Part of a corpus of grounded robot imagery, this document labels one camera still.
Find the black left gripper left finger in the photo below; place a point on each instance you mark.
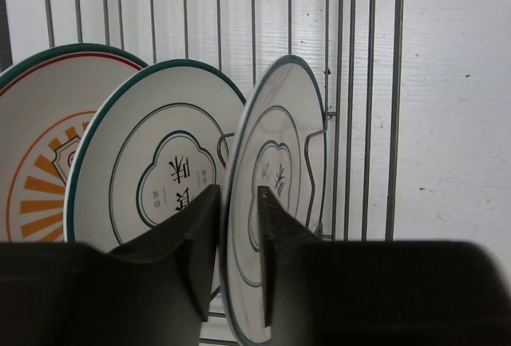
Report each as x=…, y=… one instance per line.
x=153, y=290

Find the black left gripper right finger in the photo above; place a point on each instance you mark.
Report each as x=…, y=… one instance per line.
x=318, y=292

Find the white plate green flower outline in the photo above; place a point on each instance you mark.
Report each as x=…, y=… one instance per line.
x=280, y=143

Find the white plate orange sunburst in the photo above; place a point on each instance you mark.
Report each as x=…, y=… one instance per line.
x=47, y=102

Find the metal wire dish rack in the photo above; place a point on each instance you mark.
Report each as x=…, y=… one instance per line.
x=348, y=43

